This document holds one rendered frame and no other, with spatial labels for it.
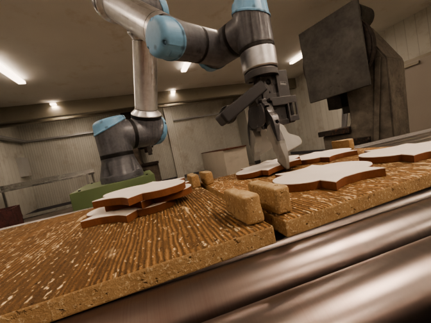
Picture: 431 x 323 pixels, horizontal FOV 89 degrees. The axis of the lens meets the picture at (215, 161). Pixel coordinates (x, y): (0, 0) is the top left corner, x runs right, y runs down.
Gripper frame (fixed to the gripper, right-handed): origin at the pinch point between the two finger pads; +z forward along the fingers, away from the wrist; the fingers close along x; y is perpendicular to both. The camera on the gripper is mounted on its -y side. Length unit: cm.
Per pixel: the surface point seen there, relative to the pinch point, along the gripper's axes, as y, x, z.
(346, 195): -5.5, -24.5, 1.5
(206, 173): -13.2, 2.3, -1.0
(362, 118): 300, 222, -13
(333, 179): -4.1, -21.8, 0.4
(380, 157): 9.8, -17.0, 0.2
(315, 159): 9.2, -3.7, 0.1
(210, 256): -20.6, -25.7, 2.7
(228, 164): 211, 626, 44
